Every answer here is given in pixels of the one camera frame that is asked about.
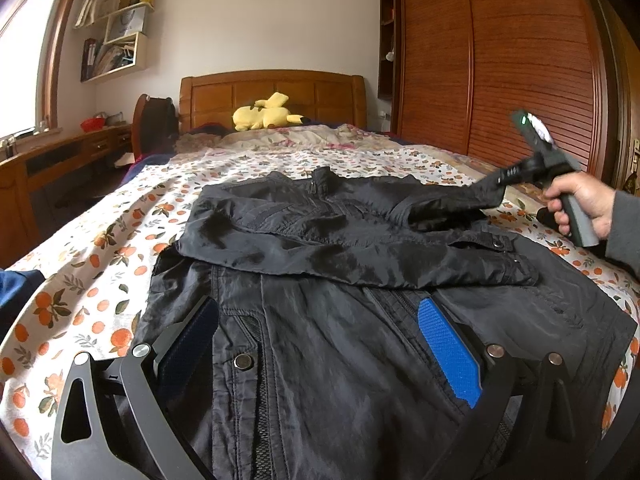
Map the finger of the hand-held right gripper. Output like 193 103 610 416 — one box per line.
477 156 543 208

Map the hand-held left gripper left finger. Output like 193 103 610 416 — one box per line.
50 294 221 480

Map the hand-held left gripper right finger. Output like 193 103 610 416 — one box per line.
417 296 583 480

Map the black jacket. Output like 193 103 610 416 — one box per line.
132 166 638 480

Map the person's right hand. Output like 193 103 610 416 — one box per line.
542 170 616 241

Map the orange print bed sheet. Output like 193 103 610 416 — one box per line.
0 140 640 466

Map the wooden louvred wardrobe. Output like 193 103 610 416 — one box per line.
380 0 640 191

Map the wooden corner shelf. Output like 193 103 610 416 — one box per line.
377 0 399 98

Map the blue garment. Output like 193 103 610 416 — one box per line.
0 269 46 346

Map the black backpack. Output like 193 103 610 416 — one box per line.
131 93 179 161

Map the wooden bed headboard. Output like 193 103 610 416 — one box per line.
178 70 368 133

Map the wooden desk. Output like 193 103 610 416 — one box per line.
0 122 136 266

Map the yellow plush toy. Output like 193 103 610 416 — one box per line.
232 91 307 132

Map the wood framed window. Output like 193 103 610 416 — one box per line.
0 0 91 141

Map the white wall shelf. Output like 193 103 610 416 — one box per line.
80 0 153 83

